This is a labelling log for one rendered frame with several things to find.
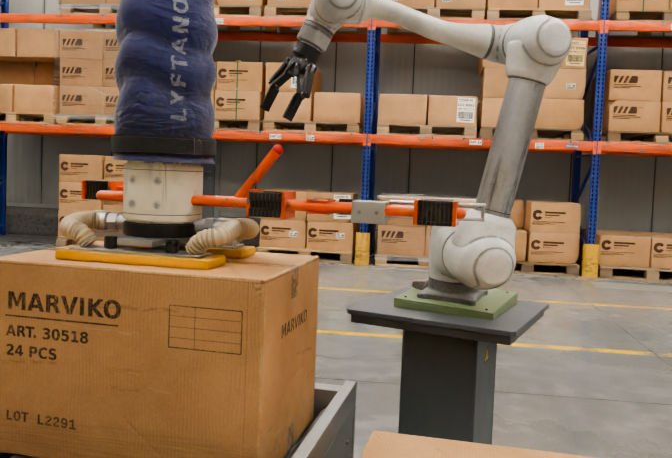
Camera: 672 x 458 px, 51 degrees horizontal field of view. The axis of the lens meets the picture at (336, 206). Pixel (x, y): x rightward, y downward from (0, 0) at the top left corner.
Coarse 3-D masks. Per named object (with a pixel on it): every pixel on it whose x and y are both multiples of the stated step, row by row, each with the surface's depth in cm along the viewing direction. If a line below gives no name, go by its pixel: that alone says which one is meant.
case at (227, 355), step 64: (256, 256) 162; (0, 320) 142; (64, 320) 139; (128, 320) 135; (192, 320) 132; (256, 320) 129; (0, 384) 143; (64, 384) 139; (128, 384) 136; (192, 384) 133; (256, 384) 130; (0, 448) 143; (64, 448) 140; (128, 448) 137; (192, 448) 133; (256, 448) 130
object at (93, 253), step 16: (112, 240) 146; (176, 240) 143; (64, 256) 144; (80, 256) 143; (96, 256) 142; (112, 256) 141; (128, 256) 141; (144, 256) 140; (160, 256) 140; (176, 256) 140; (192, 256) 139; (208, 256) 143; (224, 256) 146
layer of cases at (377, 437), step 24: (384, 432) 164; (360, 456) 151; (384, 456) 150; (408, 456) 151; (432, 456) 151; (456, 456) 152; (480, 456) 152; (504, 456) 153; (528, 456) 154; (552, 456) 154; (576, 456) 155
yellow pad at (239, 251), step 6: (126, 246) 162; (132, 246) 161; (138, 246) 161; (180, 246) 159; (222, 246) 158; (228, 246) 158; (234, 246) 158; (240, 246) 162; (246, 246) 164; (252, 246) 164; (210, 252) 157; (216, 252) 157; (222, 252) 156; (228, 252) 156; (234, 252) 156; (240, 252) 156; (246, 252) 159; (252, 252) 163; (234, 258) 156; (240, 258) 156
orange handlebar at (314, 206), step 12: (108, 192) 154; (120, 192) 154; (192, 204) 150; (204, 204) 149; (216, 204) 148; (228, 204) 148; (240, 204) 147; (288, 204) 145; (300, 204) 144; (312, 204) 144; (324, 204) 143; (336, 204) 143; (348, 204) 142; (408, 216) 140
